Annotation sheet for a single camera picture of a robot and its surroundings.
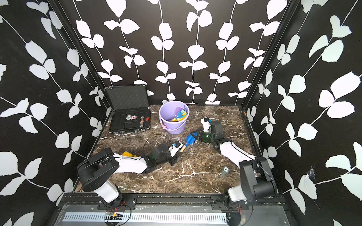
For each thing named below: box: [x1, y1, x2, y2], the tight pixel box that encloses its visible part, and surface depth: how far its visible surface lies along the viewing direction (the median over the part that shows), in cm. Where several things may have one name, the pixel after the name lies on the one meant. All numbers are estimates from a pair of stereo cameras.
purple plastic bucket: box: [158, 100, 190, 135], surface depth 100 cm
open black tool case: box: [104, 84, 151, 137], surface depth 109 cm
